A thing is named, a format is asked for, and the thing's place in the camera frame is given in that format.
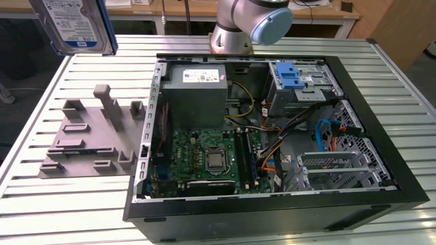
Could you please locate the wooden cabinet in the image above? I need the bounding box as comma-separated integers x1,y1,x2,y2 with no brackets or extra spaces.
349,0,436,72

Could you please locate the blue plastic latch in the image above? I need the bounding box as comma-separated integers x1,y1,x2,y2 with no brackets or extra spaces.
276,62,305,89

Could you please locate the silver CPU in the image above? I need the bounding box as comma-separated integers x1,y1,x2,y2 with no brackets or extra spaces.
205,152,228,171

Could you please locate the blue wire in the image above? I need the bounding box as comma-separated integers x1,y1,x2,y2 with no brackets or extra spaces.
316,119,341,153

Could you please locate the hard disk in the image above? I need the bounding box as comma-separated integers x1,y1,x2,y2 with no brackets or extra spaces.
28,0,118,56

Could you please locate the grey metal foot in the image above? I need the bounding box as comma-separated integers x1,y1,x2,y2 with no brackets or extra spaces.
0,83,16,105

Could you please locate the grey power supply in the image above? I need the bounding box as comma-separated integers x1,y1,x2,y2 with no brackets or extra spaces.
160,63,228,130

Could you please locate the metal disk bay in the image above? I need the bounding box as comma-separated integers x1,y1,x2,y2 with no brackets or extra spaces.
296,152,389,191

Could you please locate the black power wire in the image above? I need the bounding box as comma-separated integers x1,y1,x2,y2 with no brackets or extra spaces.
326,126,361,151

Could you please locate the grey parts rack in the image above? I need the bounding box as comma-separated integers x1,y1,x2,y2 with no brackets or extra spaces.
37,84,148,181

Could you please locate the black PC case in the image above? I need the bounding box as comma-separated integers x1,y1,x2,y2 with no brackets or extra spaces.
121,53,430,243

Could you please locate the black graphics card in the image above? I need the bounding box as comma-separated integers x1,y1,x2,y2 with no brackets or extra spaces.
176,180,236,197

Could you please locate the CPU socket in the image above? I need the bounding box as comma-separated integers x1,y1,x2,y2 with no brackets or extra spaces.
202,145,233,177

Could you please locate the green motherboard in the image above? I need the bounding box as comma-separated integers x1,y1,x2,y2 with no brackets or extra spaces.
149,129,274,196

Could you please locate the orange wire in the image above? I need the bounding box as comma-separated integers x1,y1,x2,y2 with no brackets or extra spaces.
260,149,284,172

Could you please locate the wooden desk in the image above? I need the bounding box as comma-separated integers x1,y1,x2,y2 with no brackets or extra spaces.
0,0,362,39

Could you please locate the yellow wire bundle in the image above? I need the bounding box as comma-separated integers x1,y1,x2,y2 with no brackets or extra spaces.
224,81,256,118

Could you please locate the black RAM slot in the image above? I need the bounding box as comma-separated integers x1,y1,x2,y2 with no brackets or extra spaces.
234,129,246,188

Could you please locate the black office chair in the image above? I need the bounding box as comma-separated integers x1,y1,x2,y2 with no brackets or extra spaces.
0,19,54,80

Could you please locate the metal optical drive cage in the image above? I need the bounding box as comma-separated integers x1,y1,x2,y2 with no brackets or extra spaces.
266,61,344,118

